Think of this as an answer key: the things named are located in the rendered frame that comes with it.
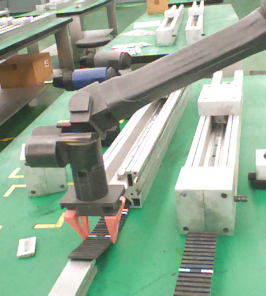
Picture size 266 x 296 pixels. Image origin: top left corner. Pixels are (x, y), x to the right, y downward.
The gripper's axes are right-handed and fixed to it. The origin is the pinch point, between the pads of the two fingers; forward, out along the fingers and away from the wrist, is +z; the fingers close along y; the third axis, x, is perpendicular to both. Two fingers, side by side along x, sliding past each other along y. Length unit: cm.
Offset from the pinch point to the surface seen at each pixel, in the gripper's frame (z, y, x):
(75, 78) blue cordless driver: -19, 18, -45
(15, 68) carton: 33, 199, -331
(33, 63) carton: 31, 181, -336
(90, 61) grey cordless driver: -19, 22, -69
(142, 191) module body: -1.7, -5.1, -13.8
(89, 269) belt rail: -1.2, -1.7, 10.3
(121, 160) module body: -4.1, 2.0, -24.3
